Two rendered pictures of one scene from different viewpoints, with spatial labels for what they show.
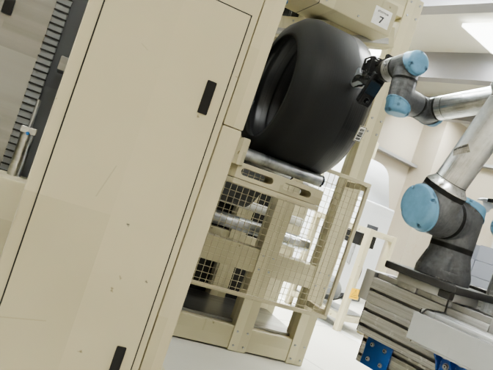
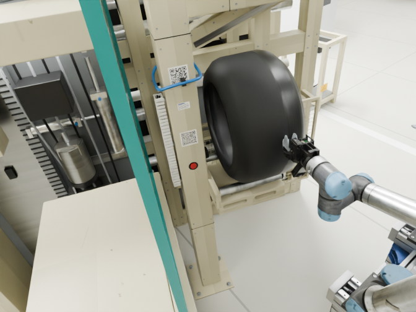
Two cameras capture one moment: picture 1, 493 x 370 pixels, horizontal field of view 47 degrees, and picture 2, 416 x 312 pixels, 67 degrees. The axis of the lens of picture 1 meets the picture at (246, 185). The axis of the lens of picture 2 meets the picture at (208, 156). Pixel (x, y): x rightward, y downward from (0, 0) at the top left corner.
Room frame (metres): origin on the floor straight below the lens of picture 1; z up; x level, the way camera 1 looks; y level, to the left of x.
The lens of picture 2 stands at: (0.96, -0.06, 2.00)
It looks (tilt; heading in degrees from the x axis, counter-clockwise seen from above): 38 degrees down; 7
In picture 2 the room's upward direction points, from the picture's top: 7 degrees counter-clockwise
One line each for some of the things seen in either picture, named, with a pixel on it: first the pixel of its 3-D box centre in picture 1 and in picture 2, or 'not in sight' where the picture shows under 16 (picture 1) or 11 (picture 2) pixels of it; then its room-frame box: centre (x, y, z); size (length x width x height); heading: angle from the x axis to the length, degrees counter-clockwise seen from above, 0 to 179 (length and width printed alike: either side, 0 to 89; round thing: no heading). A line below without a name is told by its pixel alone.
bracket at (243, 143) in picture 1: (227, 149); (207, 175); (2.17, 0.11, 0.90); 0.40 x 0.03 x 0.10; 20
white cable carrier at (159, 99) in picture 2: not in sight; (169, 143); (2.06, 0.25, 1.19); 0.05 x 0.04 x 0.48; 20
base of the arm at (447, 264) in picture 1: (446, 261); not in sight; (1.57, -0.59, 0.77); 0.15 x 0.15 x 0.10
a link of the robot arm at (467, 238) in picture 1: (458, 221); (394, 286); (1.56, -0.59, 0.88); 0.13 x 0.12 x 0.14; 125
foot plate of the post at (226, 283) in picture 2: not in sight; (209, 275); (2.12, 0.18, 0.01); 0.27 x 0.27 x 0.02; 20
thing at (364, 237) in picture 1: (339, 271); (309, 69); (4.53, -0.93, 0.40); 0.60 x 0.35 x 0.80; 40
